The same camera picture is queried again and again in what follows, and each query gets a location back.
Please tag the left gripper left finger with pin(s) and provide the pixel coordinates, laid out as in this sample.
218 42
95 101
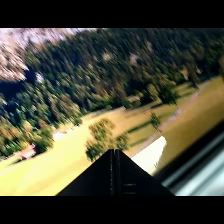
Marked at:
95 180

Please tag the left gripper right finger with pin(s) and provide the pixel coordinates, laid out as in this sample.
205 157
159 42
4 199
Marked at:
136 181

